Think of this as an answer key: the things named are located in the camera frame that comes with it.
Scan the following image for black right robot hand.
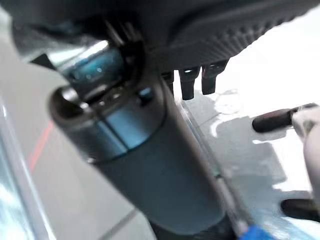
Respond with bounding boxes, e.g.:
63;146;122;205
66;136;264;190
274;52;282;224
9;0;320;236

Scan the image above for blue plastic shopping basket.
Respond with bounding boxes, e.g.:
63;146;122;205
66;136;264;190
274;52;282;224
241;222;270;240

